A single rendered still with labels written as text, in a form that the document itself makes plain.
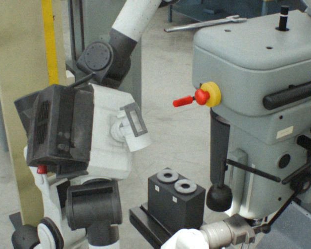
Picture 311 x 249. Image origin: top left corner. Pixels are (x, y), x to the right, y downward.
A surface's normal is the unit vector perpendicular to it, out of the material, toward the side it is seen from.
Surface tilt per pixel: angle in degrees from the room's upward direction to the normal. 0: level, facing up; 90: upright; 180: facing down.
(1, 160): 0
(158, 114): 0
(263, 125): 90
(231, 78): 90
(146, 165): 0
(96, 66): 61
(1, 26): 90
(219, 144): 94
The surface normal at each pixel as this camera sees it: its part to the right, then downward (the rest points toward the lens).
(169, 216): -0.73, 0.33
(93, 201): -0.01, -0.71
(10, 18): 0.55, 0.42
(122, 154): 0.58, -0.16
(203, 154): 0.00, -0.87
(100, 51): -0.32, -0.02
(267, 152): -0.31, 0.47
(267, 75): 0.27, 0.48
